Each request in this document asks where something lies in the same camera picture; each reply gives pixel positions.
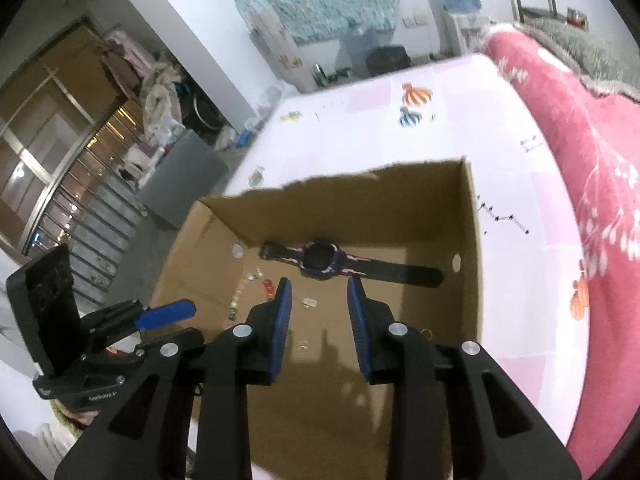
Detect grey fuzzy blanket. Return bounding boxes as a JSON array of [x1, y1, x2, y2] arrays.
[[514, 18, 639, 103]]

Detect pink floral blanket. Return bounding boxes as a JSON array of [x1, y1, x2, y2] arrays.
[[480, 25, 639, 479]]

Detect large clear water jug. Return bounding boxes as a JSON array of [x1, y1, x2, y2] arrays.
[[343, 20, 376, 79]]

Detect brown cardboard box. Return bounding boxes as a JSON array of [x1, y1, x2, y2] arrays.
[[146, 156, 484, 480]]

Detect silver rectangular hair clip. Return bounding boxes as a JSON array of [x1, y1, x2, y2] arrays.
[[302, 298, 318, 308]]

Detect black trash bin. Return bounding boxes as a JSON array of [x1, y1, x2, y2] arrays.
[[366, 46, 412, 77]]

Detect multicolour bead bracelet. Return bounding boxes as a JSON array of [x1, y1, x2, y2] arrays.
[[228, 268, 277, 322]]

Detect pile of clothes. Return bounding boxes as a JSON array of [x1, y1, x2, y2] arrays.
[[96, 29, 202, 162]]

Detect white plastic bag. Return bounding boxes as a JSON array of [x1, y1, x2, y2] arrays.
[[256, 80, 299, 120]]

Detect pink and black watch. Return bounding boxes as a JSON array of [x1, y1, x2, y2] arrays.
[[259, 240, 444, 288]]

